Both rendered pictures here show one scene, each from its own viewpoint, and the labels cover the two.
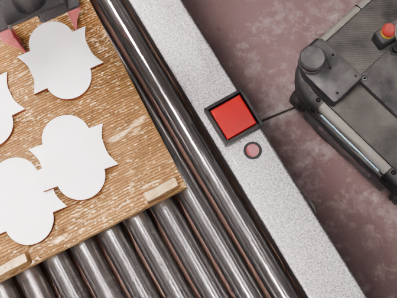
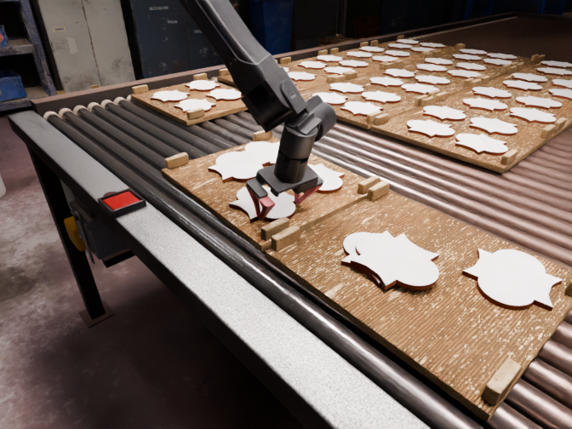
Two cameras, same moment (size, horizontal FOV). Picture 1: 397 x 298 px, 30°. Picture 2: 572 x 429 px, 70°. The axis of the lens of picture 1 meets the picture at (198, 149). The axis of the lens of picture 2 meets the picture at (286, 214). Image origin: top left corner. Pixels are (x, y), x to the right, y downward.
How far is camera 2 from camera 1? 144 cm
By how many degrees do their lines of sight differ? 73
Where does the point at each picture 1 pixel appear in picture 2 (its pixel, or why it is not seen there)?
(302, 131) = not seen: outside the picture
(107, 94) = (223, 194)
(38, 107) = not seen: hidden behind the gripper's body
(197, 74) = (151, 222)
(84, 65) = (243, 200)
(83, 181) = (229, 157)
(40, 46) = (284, 204)
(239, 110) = (116, 203)
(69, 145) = (243, 167)
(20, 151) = not seen: hidden behind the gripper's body
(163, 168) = (176, 173)
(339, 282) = (67, 160)
